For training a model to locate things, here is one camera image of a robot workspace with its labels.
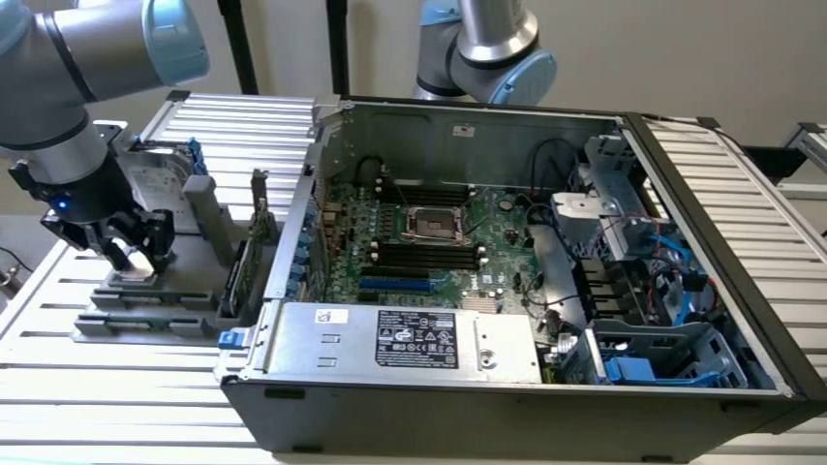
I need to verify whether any grey parts rack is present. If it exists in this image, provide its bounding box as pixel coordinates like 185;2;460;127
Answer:
72;139;287;341

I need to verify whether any black stand pole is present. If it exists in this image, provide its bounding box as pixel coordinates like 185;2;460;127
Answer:
324;0;352;97
216;0;261;96

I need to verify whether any thin black table cable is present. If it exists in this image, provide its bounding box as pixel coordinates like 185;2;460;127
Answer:
642;112;780;183

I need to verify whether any green motherboard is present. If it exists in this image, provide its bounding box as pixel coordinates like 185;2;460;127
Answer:
308;182;556;335

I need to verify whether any metal CPU socket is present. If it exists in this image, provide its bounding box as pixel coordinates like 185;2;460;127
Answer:
397;204;475;247

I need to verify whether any blue case latch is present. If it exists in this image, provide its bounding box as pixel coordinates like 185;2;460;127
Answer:
217;327;251;351

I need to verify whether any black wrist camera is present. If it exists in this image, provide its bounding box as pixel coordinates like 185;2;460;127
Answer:
7;161;41;191

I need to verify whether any black looped power wire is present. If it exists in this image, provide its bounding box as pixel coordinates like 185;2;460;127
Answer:
527;138;583;196

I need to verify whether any black metal bracket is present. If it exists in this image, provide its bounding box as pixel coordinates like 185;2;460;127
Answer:
740;143;810;186

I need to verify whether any blue expansion slot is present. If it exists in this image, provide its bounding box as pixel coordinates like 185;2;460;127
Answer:
357;277;435;295

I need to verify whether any aluminium frame profile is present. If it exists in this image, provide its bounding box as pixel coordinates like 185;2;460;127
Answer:
772;122;827;199

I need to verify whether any short black wire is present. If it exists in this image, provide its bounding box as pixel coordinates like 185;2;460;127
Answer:
351;154;389;186

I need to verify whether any silver power supply unit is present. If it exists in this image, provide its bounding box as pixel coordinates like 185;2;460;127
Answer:
256;301;544;385

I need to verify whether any silver chipset heatsink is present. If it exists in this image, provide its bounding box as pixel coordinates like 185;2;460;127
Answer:
460;296;504;317

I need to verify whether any black expansion slot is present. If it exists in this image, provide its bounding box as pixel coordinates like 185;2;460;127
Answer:
357;264;433;280

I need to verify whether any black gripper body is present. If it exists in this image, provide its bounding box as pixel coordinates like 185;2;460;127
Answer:
35;155;145;230

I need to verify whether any black cable with connector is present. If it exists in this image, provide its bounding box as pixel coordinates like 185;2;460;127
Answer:
0;245;35;295

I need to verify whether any black fan shroud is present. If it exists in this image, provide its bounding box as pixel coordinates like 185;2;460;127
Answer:
574;256;639;326

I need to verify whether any metal drive cage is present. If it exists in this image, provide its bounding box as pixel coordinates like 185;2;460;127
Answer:
548;135;682;261

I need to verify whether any black open PC case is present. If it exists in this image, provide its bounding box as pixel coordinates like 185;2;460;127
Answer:
213;98;827;459

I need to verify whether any green graphics card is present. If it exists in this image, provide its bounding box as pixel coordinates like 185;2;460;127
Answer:
217;168;280;317

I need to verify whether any green RAM stick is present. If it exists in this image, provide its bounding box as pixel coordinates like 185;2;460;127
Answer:
75;313;203;328

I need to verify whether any silver hard disk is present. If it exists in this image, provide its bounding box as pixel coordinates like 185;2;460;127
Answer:
116;148;196;220

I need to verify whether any silver CPU chip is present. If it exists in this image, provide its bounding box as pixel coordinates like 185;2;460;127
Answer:
120;244;157;283

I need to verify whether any black RAM slot bank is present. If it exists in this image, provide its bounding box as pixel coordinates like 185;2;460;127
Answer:
377;182;472;207
373;240;483;271

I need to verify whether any blue data wire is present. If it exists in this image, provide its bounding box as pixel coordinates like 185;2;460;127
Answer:
648;232;720;326

